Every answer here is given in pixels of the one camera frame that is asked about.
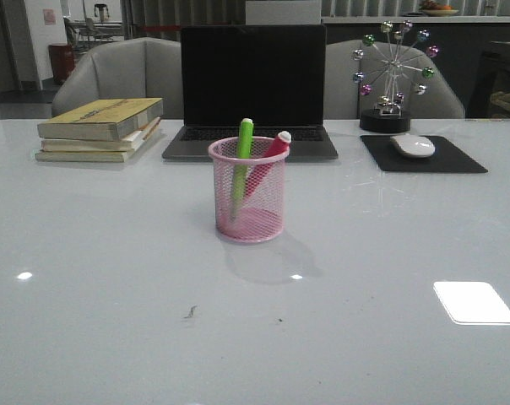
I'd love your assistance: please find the pink mesh pen holder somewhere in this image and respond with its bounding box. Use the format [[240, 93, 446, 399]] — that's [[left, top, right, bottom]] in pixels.
[[208, 137, 290, 243]]

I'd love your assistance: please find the green highlighter pen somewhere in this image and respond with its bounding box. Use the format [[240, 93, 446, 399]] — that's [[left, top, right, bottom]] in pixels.
[[231, 118, 254, 221]]

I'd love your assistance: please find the fruit bowl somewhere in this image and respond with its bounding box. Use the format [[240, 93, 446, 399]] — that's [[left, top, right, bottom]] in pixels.
[[419, 0, 458, 17]]

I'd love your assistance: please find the grey laptop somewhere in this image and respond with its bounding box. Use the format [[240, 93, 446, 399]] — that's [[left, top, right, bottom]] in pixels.
[[162, 24, 338, 161]]

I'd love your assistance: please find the yellow bottom book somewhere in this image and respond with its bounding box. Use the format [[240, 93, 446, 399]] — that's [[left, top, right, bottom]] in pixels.
[[34, 127, 158, 163]]

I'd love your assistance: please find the black mouse pad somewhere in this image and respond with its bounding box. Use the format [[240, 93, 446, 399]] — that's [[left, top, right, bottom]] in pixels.
[[361, 134, 488, 174]]

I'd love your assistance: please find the yellow book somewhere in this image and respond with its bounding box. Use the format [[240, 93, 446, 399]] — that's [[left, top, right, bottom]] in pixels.
[[34, 127, 158, 163], [37, 98, 164, 141]]

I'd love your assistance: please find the grey left chair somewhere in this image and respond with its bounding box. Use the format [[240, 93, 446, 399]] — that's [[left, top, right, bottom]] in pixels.
[[52, 37, 184, 119]]

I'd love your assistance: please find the pink highlighter pen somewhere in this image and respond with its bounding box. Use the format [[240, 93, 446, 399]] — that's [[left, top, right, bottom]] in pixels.
[[244, 131, 292, 199]]

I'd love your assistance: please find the red bin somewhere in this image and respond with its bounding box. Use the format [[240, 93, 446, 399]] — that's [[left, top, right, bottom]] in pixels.
[[48, 44, 75, 84]]

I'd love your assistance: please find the grey chair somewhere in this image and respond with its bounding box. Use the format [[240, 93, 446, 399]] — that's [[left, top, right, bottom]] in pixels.
[[323, 40, 465, 120], [52, 37, 184, 119]]

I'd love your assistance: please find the ferris wheel desk ornament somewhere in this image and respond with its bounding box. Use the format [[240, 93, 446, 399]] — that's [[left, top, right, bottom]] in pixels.
[[351, 19, 436, 133]]

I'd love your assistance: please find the white middle book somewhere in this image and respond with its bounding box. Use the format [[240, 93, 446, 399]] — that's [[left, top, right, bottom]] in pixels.
[[41, 117, 161, 152]]

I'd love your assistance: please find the grey right chair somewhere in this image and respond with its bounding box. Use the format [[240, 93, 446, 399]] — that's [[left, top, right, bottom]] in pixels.
[[323, 40, 465, 120]]

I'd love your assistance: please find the yellow top book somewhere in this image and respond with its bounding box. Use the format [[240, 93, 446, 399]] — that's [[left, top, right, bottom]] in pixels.
[[37, 98, 164, 141]]

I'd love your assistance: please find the white computer mouse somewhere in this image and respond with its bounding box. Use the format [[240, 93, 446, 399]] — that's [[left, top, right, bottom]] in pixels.
[[390, 133, 436, 158]]

